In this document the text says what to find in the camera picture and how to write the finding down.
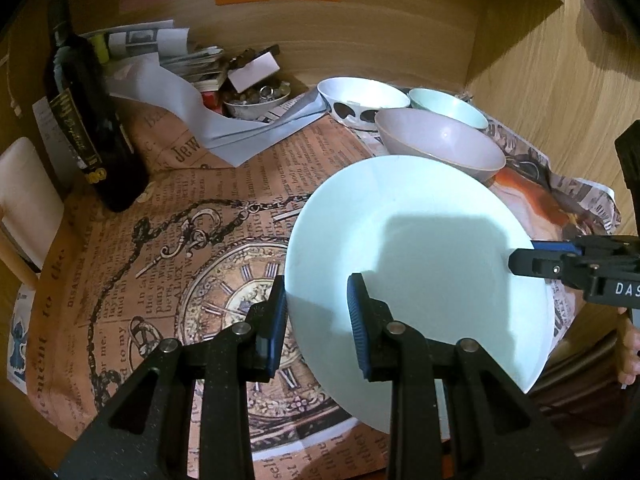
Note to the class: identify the stack of newspapers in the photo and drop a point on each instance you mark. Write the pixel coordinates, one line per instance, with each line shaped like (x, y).
(161, 43)

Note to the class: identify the white plastic container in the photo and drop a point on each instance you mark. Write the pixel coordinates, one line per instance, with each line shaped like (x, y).
(31, 209)

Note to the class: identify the small bowl with trinkets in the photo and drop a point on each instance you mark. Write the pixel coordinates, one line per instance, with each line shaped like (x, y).
(255, 102)

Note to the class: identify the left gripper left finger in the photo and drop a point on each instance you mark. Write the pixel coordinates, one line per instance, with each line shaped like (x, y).
(143, 432)

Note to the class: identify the pink bowl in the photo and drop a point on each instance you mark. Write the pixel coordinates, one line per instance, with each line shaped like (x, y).
(405, 131)

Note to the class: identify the small white box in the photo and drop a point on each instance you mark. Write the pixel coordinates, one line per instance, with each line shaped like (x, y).
(255, 71)

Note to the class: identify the wooden shelf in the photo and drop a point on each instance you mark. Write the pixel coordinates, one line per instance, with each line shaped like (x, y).
(502, 25)

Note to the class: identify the mint green bowl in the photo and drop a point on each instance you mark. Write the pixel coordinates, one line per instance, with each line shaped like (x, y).
(445, 104)

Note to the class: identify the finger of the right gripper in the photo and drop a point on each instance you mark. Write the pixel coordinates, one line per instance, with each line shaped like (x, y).
(567, 266)
(575, 245)

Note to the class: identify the dark wine bottle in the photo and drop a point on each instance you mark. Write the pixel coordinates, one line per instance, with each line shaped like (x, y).
(87, 116)

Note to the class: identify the white patterned bowl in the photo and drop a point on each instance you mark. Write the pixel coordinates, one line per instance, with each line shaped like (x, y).
(354, 102)

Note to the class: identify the person's right hand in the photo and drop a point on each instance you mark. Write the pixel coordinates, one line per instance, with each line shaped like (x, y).
(626, 349)

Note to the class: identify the mint green plate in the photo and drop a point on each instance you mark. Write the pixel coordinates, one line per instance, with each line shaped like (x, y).
(432, 243)

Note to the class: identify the white curled paper sheet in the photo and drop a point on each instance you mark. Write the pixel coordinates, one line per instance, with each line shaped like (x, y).
(233, 140)

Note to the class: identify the dark grey plate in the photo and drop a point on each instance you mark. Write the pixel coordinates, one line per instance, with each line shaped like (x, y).
(582, 398)

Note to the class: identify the vintage newspaper print mat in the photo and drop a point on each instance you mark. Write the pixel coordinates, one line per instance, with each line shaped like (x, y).
(199, 246)

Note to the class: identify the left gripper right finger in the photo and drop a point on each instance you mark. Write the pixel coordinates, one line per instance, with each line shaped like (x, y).
(454, 413)

